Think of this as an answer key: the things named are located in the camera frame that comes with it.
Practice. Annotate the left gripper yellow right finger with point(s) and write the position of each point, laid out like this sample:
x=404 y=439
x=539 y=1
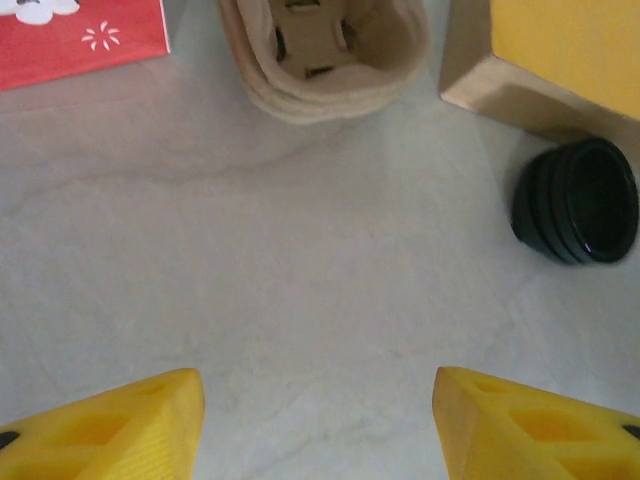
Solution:
x=525 y=440

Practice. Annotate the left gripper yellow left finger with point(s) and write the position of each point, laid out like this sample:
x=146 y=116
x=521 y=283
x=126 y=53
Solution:
x=125 y=440

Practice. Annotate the red paper takeout bag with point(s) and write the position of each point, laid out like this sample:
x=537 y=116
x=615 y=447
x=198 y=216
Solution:
x=75 y=55

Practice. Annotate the brown pulp cup carrier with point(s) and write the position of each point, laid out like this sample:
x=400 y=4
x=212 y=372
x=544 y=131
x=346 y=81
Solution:
x=312 y=119
x=305 y=103
x=320 y=45

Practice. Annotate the yellow-topped cardboard box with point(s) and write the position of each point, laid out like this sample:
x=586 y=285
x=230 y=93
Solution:
x=575 y=50

